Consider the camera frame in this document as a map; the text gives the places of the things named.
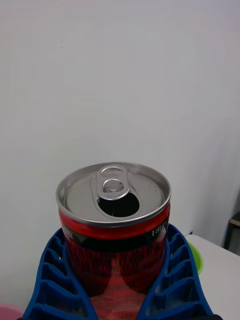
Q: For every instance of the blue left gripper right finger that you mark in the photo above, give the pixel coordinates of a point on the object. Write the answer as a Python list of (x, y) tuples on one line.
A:
[(180, 287)]

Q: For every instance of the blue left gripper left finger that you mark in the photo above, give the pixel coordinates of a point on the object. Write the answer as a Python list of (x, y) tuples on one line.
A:
[(55, 287)]

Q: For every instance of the red drink can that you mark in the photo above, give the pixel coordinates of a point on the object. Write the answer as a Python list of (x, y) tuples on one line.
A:
[(112, 250)]

